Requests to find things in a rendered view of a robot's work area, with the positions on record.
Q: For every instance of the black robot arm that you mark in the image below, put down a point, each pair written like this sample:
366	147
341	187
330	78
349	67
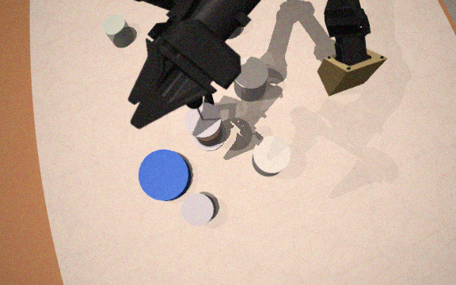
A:
343	19

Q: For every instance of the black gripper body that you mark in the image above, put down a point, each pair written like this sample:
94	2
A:
198	39

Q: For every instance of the blue cylinder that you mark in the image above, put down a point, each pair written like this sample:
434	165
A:
164	175

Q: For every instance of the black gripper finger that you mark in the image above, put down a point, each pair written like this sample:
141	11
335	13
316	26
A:
173	86
146	74

